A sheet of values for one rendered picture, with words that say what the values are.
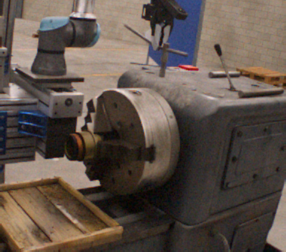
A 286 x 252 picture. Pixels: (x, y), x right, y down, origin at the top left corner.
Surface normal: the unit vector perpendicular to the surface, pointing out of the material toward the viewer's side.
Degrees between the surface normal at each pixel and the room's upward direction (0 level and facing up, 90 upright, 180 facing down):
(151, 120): 48
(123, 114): 90
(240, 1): 90
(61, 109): 90
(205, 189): 90
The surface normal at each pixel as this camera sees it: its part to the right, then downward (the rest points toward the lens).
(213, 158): 0.62, 0.27
